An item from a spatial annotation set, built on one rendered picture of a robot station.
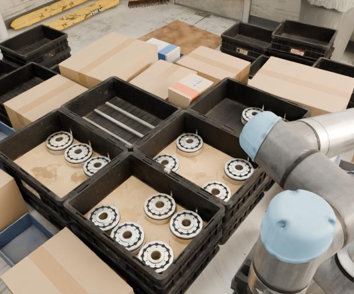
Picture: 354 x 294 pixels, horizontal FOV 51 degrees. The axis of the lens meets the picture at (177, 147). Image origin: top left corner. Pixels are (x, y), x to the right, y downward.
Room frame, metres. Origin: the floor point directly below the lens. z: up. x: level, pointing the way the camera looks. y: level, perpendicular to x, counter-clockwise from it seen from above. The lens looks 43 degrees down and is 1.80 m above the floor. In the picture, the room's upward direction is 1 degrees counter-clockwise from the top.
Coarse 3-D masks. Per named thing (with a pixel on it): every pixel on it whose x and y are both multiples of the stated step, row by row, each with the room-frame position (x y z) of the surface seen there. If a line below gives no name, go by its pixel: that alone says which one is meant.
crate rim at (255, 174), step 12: (204, 120) 1.08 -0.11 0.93; (156, 132) 1.02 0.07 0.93; (228, 132) 1.01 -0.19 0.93; (144, 144) 0.96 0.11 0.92; (144, 156) 0.90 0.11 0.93; (168, 168) 0.84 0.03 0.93; (252, 180) 0.79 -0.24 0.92; (204, 192) 0.73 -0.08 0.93; (240, 192) 0.73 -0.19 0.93; (228, 204) 0.69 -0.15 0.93
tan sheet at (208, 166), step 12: (204, 144) 1.06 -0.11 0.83; (180, 156) 0.99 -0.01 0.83; (204, 156) 0.99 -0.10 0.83; (216, 156) 0.99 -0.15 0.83; (228, 156) 0.99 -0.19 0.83; (180, 168) 0.93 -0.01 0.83; (192, 168) 0.93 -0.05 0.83; (204, 168) 0.93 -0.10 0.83; (216, 168) 0.93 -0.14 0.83; (192, 180) 0.87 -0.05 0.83; (204, 180) 0.87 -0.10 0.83; (216, 180) 0.87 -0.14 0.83
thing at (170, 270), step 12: (108, 168) 0.84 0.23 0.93; (156, 168) 0.84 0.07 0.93; (96, 180) 0.79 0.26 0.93; (180, 180) 0.78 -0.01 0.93; (216, 204) 0.69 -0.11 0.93; (72, 216) 0.67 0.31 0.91; (84, 216) 0.65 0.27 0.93; (216, 216) 0.64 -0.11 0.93; (96, 228) 0.61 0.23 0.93; (204, 228) 0.60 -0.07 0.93; (108, 240) 0.57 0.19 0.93; (192, 240) 0.56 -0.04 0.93; (120, 252) 0.54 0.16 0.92; (144, 264) 0.50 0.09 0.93; (180, 264) 0.50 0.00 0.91; (156, 276) 0.46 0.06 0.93; (168, 276) 0.47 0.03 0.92
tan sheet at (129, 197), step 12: (132, 180) 0.88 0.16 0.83; (120, 192) 0.82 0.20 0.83; (132, 192) 0.82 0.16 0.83; (144, 192) 0.82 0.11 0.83; (156, 192) 0.82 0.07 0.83; (120, 204) 0.77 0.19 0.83; (132, 204) 0.77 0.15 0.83; (120, 216) 0.72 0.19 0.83; (132, 216) 0.72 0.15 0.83; (144, 216) 0.72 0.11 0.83; (144, 228) 0.68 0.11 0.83; (156, 228) 0.67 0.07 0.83; (168, 228) 0.67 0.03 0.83; (156, 240) 0.63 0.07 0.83; (168, 240) 0.63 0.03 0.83; (180, 252) 0.59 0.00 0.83
